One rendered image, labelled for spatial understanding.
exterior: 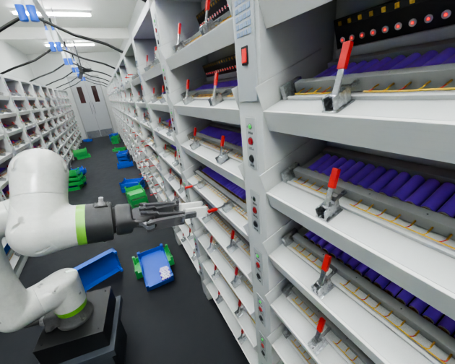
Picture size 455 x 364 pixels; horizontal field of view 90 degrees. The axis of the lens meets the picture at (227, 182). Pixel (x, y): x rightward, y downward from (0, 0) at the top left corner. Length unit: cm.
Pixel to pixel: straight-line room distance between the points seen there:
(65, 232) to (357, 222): 56
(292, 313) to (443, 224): 48
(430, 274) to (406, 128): 18
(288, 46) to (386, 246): 40
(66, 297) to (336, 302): 107
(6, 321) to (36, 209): 72
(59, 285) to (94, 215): 70
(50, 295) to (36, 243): 68
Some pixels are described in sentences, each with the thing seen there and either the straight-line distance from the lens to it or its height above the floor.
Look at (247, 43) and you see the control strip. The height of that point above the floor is 139.
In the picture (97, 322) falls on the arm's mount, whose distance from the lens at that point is 136.
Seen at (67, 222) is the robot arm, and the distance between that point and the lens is 59.
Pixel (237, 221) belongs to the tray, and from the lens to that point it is 79.
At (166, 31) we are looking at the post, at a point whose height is 155.
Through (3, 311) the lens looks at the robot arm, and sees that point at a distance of 123.
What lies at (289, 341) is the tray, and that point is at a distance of 93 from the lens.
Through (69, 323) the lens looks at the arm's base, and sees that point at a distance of 138.
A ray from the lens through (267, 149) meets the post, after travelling 52.
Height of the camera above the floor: 131
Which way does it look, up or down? 23 degrees down
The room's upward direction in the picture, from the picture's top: 6 degrees counter-clockwise
